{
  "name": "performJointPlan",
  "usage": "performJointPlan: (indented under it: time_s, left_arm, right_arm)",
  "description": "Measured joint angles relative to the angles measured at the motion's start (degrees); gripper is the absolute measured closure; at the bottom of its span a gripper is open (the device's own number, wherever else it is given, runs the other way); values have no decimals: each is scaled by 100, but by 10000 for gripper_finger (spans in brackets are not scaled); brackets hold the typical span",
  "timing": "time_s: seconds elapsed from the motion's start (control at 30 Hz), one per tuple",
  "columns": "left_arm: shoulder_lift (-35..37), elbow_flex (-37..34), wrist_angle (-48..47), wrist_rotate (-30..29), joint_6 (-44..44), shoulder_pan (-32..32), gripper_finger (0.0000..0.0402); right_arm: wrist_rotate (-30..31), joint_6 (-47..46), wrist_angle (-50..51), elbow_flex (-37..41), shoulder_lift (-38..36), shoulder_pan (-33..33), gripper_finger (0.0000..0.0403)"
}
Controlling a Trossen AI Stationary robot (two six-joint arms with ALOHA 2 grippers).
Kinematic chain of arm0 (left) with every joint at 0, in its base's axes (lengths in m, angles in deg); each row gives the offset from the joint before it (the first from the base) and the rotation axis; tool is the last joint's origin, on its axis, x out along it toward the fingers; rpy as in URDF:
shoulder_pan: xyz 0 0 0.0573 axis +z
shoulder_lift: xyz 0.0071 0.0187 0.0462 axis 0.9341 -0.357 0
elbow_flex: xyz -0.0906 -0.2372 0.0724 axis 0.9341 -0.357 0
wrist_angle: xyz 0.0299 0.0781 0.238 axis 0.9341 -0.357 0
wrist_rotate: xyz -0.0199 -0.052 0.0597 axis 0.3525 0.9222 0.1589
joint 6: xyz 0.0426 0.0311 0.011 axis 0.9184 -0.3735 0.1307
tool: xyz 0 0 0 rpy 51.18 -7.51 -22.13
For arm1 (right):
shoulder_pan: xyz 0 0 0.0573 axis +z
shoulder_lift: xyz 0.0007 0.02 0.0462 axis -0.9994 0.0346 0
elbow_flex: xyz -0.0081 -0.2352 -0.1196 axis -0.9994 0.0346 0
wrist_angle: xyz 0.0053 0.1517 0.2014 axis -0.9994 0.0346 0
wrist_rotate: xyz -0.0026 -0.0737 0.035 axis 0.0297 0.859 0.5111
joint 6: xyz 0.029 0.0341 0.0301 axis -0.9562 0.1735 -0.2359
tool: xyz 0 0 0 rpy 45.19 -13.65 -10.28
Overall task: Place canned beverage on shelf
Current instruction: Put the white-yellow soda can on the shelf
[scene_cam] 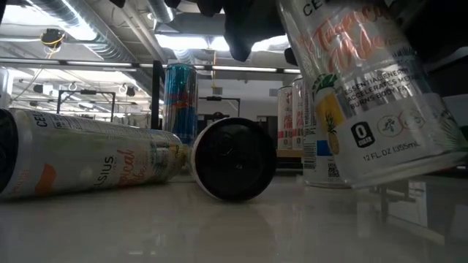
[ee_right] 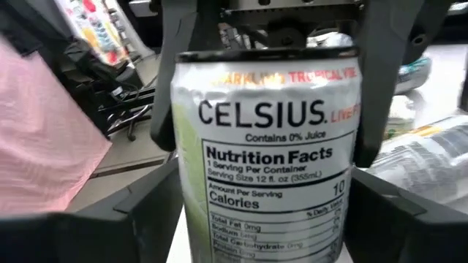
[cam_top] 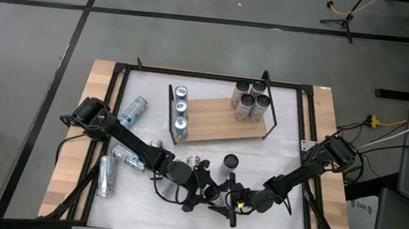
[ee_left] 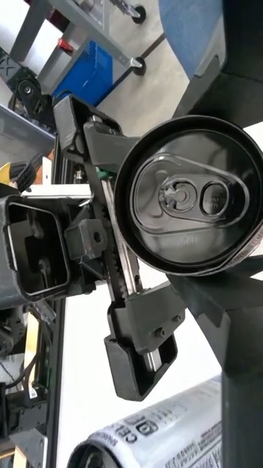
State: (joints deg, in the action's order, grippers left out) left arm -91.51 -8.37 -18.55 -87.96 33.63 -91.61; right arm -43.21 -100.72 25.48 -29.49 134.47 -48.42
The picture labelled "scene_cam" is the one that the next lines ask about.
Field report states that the Celsius Peach Vibe can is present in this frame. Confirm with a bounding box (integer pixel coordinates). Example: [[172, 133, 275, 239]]
[[276, 85, 294, 150]]

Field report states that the black screen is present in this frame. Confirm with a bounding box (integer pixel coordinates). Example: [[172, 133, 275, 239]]
[[257, 115, 279, 147]]

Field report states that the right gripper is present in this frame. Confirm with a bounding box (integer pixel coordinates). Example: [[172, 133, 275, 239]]
[[164, 0, 286, 62]]

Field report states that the long silver spiral duct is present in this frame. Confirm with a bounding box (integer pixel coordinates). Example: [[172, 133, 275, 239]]
[[34, 0, 154, 65]]

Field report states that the white table mat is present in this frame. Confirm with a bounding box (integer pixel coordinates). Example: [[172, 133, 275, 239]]
[[0, 171, 468, 263]]

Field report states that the blue silver Red Bull can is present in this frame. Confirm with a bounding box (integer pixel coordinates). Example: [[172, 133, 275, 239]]
[[162, 64, 199, 147]]

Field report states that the round silver duct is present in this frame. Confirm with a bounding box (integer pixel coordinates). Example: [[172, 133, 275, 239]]
[[146, 0, 177, 23]]

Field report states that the black ceiling cable reel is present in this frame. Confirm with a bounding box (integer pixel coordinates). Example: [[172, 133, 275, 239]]
[[39, 28, 67, 48]]

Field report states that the black metal stand frame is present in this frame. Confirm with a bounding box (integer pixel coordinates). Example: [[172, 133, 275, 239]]
[[56, 88, 116, 123], [199, 96, 241, 120]]

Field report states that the long ceiling light strip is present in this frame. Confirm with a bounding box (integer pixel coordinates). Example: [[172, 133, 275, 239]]
[[120, 61, 303, 75]]

